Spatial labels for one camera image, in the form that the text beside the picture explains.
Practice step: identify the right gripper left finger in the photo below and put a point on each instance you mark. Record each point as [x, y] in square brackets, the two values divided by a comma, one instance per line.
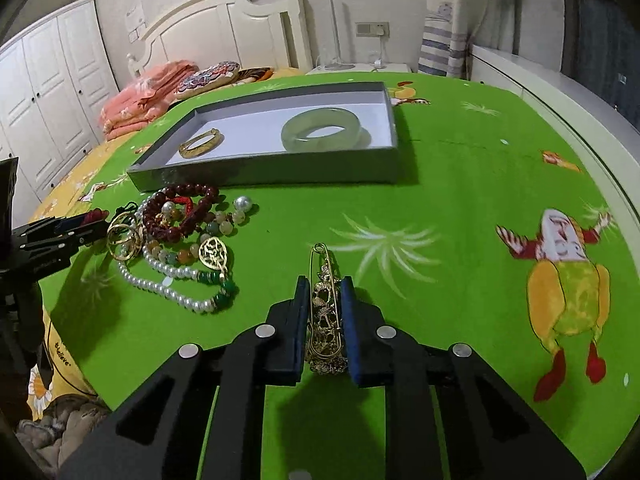
[200, 414]

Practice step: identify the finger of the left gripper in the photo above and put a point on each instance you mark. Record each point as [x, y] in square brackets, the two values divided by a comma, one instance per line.
[49, 243]

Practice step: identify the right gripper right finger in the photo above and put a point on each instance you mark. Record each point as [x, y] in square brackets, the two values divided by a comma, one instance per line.
[448, 413]

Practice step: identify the gold bangle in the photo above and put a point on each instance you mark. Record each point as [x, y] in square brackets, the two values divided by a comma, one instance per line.
[202, 144]

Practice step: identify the pale green jade bangle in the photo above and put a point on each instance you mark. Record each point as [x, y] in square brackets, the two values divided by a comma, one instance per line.
[323, 129]

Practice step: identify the gold ring scarf clip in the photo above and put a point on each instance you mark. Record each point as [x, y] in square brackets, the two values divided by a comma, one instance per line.
[124, 237]

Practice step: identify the white wardrobe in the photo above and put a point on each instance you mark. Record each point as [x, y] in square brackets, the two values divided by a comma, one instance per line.
[55, 78]

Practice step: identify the gold leaf pendant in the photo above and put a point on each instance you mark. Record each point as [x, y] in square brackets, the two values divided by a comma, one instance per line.
[213, 253]

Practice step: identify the folded pink quilt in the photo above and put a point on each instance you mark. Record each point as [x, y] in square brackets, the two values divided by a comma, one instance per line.
[144, 99]

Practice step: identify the green cartoon print cloth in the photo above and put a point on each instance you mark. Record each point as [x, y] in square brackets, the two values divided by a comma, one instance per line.
[500, 231]

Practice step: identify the patterned embroidered pillow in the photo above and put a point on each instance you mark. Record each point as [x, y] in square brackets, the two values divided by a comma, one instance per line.
[211, 78]

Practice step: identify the white bed headboard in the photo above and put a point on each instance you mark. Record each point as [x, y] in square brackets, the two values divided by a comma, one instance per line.
[210, 31]

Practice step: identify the grey shallow box tray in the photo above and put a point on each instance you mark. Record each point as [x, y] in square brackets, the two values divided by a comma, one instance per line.
[252, 150]

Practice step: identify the white nightstand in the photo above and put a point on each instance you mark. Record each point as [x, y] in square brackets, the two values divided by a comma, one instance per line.
[363, 68]

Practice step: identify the white desk lamp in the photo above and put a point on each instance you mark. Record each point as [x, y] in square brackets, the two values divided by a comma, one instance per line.
[337, 63]

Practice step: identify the striped ship print curtain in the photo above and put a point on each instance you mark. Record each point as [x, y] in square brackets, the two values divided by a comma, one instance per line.
[449, 28]

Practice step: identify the dark framed window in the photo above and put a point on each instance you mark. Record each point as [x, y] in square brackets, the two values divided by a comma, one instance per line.
[601, 52]

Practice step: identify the paper notice on wall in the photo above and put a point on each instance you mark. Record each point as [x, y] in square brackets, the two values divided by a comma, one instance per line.
[135, 23]

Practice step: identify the wall power socket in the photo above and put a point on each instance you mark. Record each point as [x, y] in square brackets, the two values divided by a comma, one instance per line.
[373, 29]

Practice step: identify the white charger with cable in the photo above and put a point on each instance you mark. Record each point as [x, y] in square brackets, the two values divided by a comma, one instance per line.
[377, 58]

